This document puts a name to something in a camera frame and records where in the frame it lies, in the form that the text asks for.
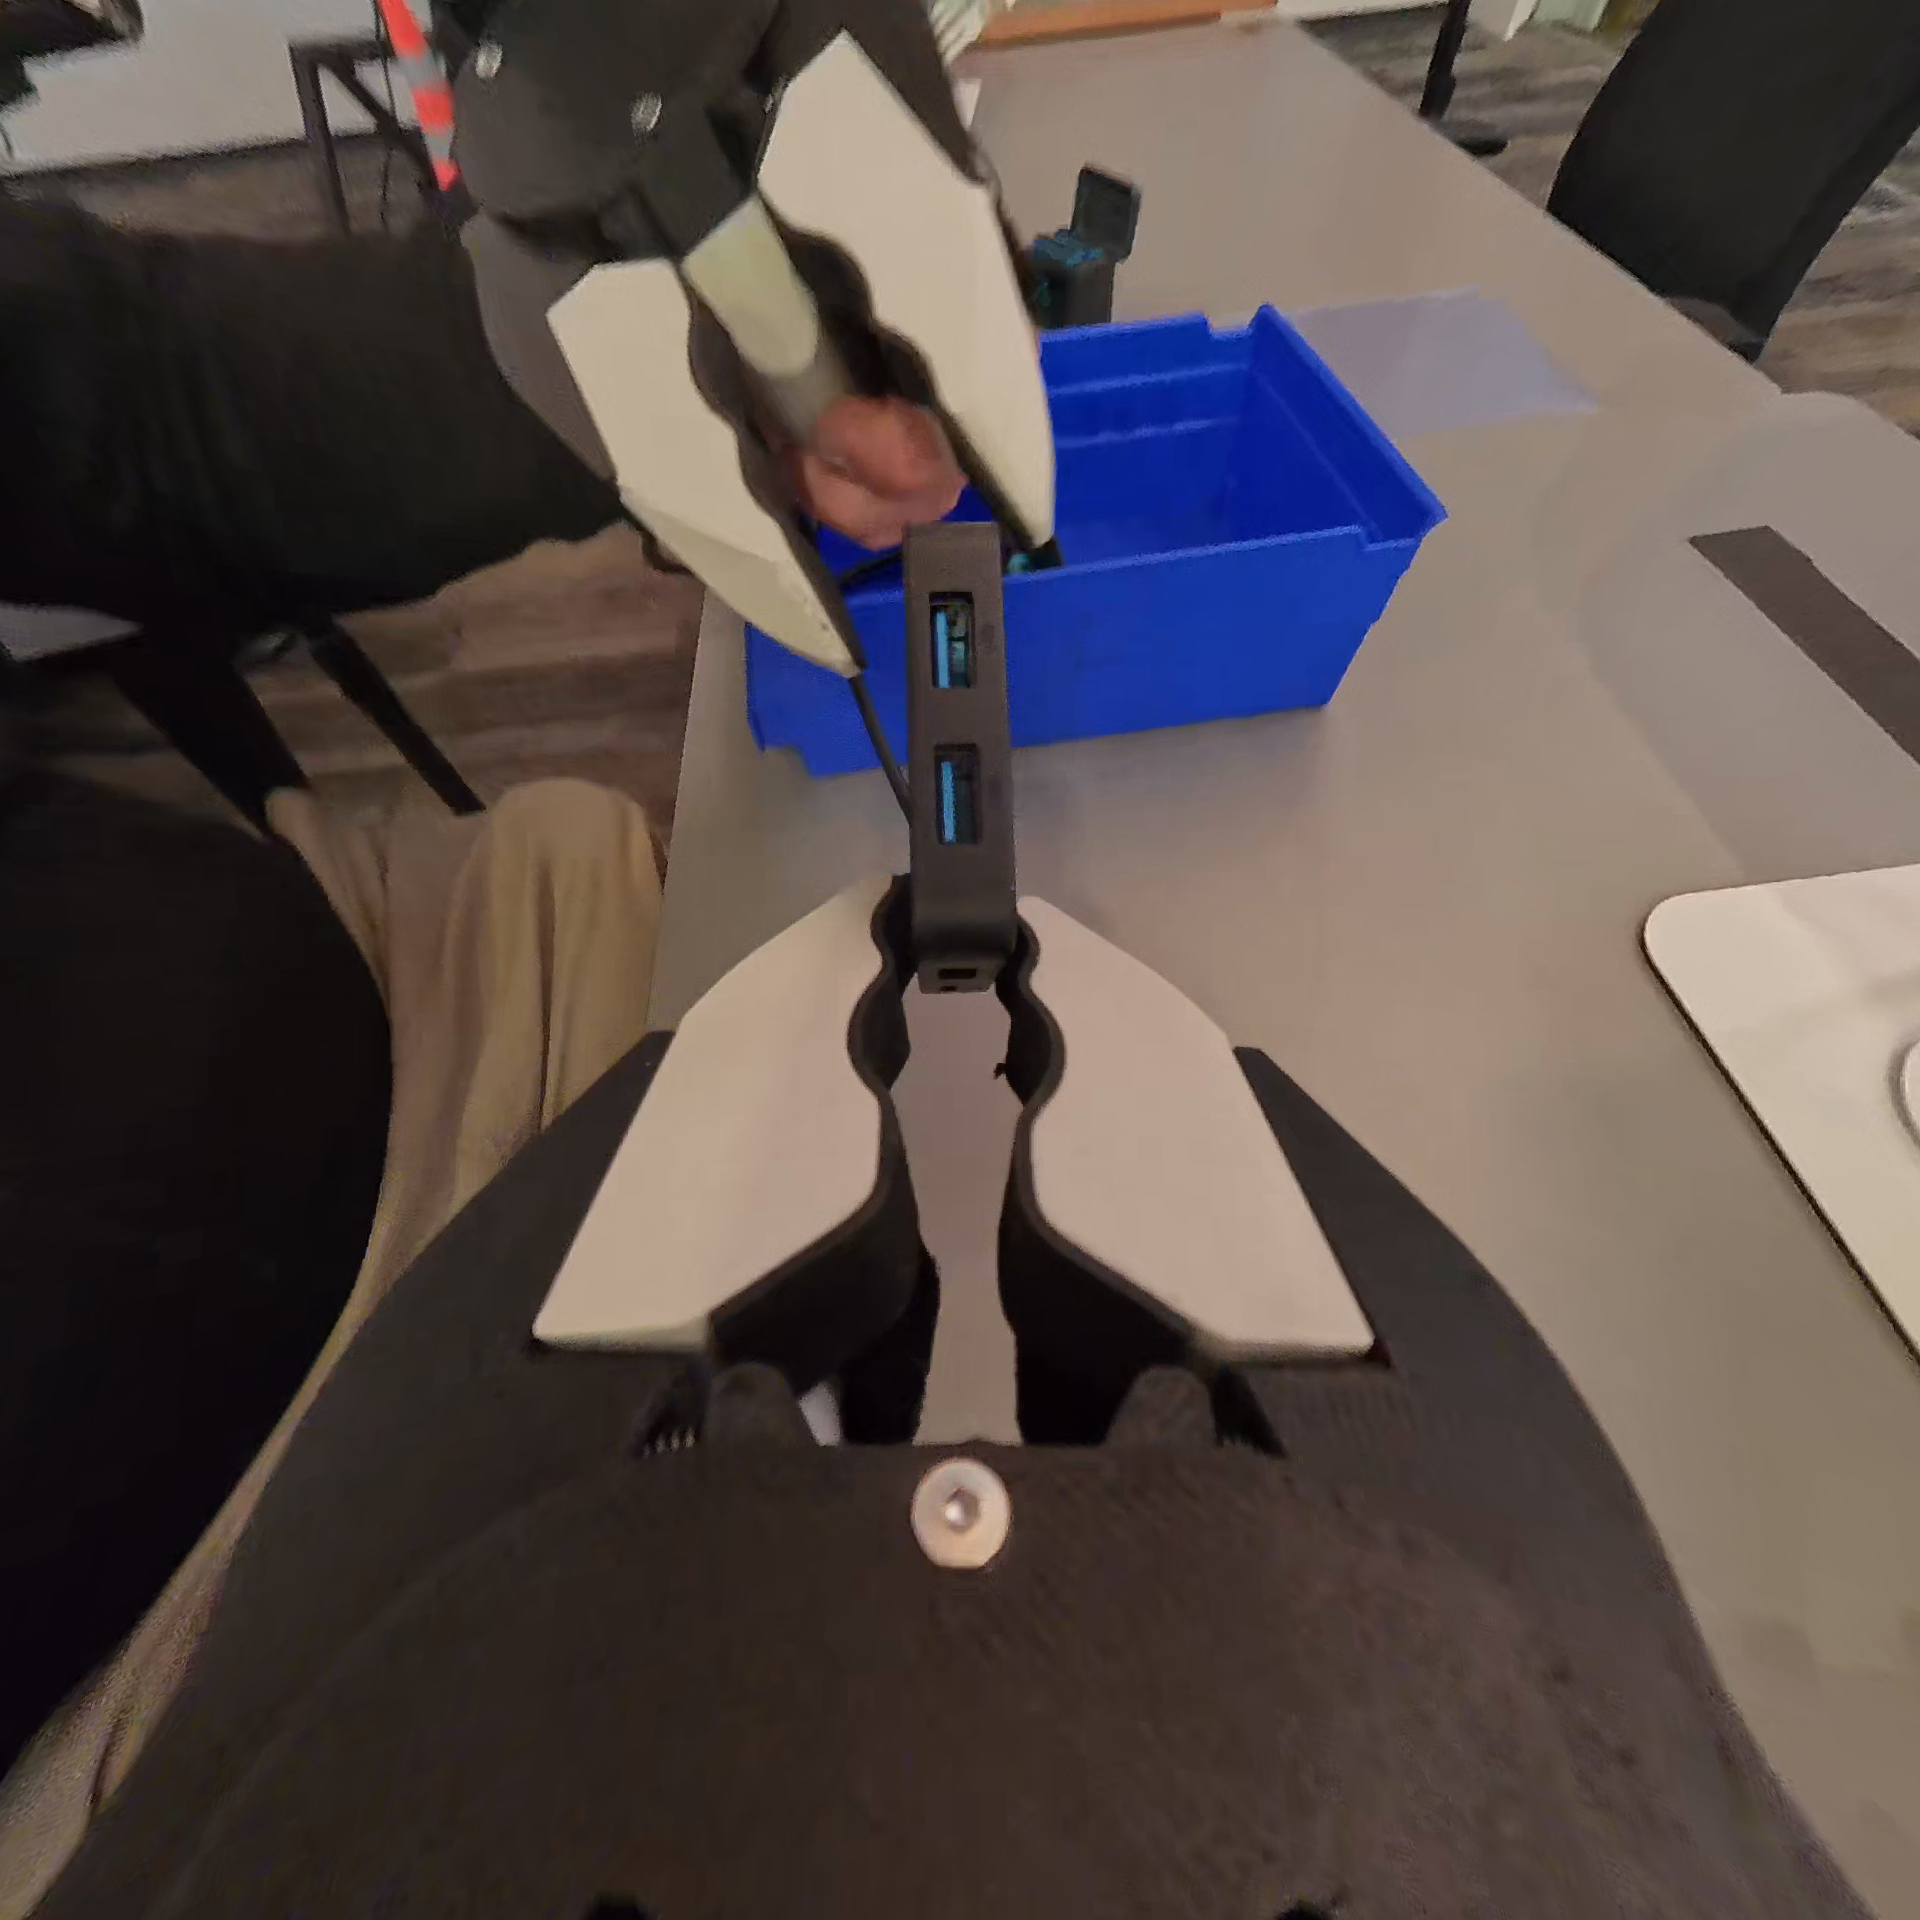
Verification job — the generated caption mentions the black stool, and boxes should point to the black stool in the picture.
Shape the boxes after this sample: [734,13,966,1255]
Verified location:
[0,600,485,834]

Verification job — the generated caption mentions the wood-framed dark panel board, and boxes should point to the wood-framed dark panel board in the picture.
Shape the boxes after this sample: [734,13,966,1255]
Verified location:
[1546,0,1920,361]

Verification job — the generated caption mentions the clear plastic sheet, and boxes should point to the clear plastic sheet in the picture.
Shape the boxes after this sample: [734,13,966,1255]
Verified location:
[1281,290,1598,430]

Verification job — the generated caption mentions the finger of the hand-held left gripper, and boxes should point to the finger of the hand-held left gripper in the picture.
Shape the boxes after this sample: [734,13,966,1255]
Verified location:
[543,256,872,677]
[751,31,1067,574]

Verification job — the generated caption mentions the orange striped pole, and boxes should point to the orange striped pole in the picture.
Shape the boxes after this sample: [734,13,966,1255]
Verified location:
[375,0,461,191]

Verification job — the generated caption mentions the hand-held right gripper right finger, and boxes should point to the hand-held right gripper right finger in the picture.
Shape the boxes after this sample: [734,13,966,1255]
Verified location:
[997,895,1377,1366]

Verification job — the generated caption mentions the person's khaki trouser legs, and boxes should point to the person's khaki trouser legs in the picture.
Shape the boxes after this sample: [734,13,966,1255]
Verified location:
[0,776,668,1825]

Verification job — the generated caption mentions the black tape strip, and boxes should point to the black tape strip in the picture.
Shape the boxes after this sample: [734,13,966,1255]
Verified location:
[1690,524,1920,726]

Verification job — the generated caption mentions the small black open case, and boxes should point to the small black open case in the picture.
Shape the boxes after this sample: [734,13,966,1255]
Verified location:
[1028,166,1144,331]

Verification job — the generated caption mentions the black usb hub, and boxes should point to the black usb hub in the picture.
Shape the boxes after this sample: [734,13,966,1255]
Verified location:
[906,522,1025,998]

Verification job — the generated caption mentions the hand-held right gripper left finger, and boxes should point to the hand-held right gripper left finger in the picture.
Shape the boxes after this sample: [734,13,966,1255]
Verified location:
[533,873,939,1360]

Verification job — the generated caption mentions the black usb cable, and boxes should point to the black usb cable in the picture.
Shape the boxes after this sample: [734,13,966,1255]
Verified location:
[810,516,917,819]

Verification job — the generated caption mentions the person's left hand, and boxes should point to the person's left hand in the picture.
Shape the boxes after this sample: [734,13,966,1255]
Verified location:
[796,394,969,554]

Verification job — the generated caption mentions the person's black top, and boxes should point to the person's black top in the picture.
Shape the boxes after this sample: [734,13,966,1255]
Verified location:
[0,752,396,1773]

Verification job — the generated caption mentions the blue plastic bin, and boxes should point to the blue plastic bin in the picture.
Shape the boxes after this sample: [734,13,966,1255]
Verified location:
[745,304,1449,778]

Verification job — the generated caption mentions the person's left forearm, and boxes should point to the person's left forearm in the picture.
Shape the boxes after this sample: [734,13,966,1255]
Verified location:
[0,195,648,617]

